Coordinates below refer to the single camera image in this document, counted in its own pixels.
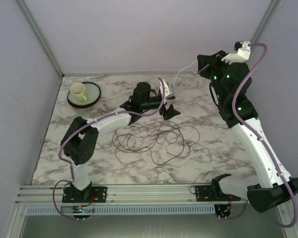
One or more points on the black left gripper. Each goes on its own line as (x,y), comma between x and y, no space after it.
(169,113)

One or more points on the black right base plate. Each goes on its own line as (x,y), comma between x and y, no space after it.
(205,193)

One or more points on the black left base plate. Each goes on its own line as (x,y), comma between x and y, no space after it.
(93,194)

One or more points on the pale yellow mug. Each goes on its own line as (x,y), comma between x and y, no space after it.
(78,90)

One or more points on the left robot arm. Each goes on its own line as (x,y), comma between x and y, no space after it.
(79,142)

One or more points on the aluminium front rail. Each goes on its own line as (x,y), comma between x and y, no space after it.
(122,194)

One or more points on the aluminium rail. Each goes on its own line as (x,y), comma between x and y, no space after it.
(122,194)
(121,73)

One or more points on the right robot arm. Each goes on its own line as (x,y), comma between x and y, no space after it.
(229,81)

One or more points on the brown rimmed white plate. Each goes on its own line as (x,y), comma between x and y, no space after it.
(93,92)

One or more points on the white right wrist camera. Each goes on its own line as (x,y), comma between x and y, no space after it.
(241,55)

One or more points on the grey slotted cable duct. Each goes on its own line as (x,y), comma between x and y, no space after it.
(186,209)

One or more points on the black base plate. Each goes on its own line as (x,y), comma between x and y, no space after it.
(205,193)
(93,194)

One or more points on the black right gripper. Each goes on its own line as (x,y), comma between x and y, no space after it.
(205,63)

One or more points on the aluminium frame post right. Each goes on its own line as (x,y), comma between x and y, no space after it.
(272,7)

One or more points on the aluminium back rail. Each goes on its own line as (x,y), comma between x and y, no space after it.
(121,73)

